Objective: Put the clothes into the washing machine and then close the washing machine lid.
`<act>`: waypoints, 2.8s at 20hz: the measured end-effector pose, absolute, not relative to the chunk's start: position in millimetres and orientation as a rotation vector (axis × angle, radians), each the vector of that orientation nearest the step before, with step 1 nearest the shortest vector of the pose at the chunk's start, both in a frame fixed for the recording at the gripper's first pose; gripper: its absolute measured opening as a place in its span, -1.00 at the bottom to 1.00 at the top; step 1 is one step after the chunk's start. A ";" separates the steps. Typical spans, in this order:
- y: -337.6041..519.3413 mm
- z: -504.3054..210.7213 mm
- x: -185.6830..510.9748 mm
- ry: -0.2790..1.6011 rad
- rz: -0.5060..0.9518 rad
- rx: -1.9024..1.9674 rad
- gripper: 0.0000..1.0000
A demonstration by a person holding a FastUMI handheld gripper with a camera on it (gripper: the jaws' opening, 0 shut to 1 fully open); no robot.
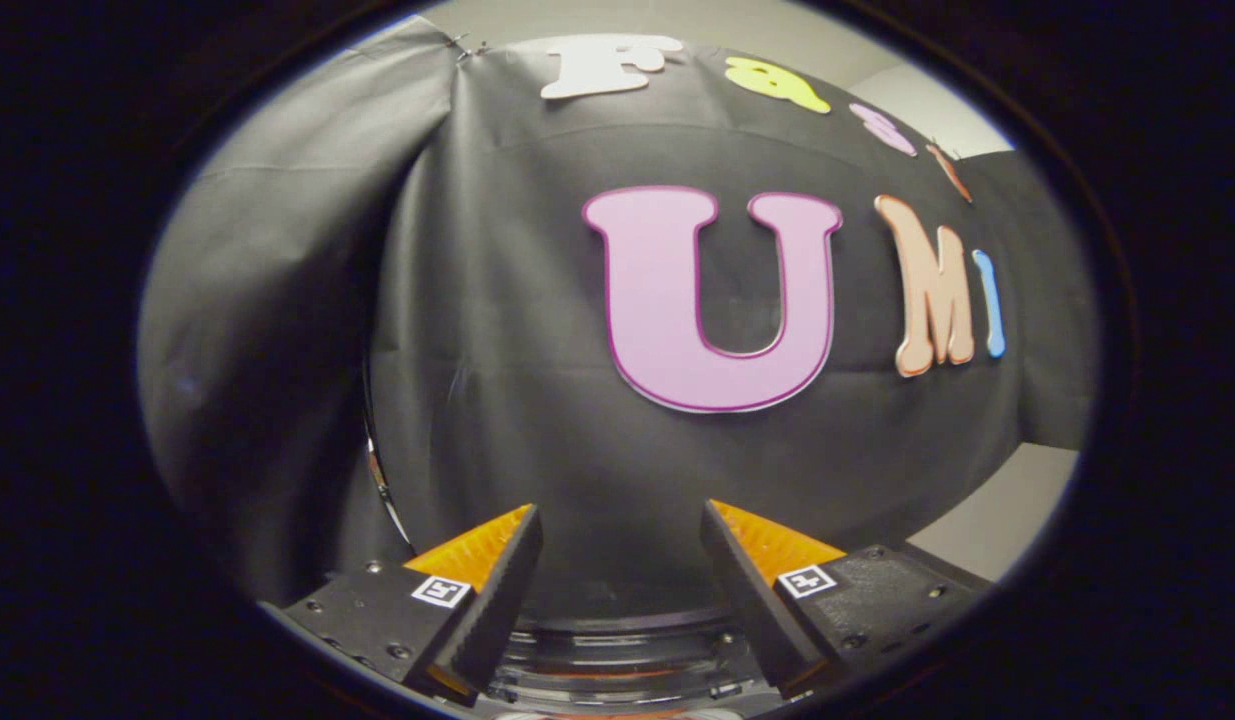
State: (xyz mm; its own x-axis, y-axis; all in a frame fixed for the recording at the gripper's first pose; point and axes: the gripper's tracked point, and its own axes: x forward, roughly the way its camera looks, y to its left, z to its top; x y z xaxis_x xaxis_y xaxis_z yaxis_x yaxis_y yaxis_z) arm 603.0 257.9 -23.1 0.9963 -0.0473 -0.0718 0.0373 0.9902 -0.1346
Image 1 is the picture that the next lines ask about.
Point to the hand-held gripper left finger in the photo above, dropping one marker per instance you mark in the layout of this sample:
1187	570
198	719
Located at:
505	590

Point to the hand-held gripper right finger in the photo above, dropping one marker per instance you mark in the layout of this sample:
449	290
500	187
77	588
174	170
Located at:
747	590

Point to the grey washing machine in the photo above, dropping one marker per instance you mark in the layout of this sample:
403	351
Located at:
627	650

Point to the beige cabinet with grey top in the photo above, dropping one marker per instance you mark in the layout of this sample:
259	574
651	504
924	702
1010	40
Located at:
1007	510

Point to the black backdrop cloth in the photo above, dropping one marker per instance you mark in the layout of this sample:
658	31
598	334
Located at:
277	300

